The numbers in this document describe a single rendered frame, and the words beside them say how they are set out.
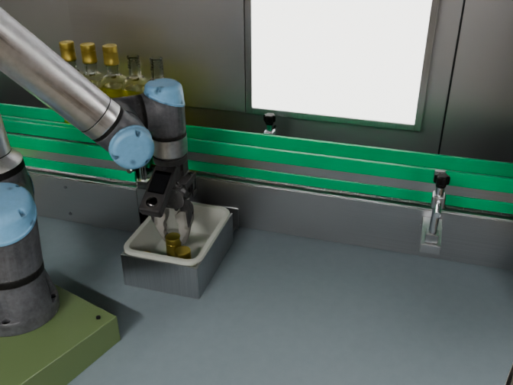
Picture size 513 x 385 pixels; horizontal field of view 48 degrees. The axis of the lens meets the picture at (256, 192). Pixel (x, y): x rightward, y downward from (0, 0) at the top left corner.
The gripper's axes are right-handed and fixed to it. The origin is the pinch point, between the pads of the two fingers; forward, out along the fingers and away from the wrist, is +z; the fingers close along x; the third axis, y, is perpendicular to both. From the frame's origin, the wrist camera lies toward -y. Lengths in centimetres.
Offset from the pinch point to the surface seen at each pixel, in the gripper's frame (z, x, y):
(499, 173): -14, -68, 23
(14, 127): -14, 49, 17
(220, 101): -19.7, -0.5, 34.2
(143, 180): -10.0, 9.2, 6.7
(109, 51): -34.7, 21.7, 21.4
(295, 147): -13.7, -22.2, 24.7
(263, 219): 1.8, -16.7, 15.7
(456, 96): -26, -57, 36
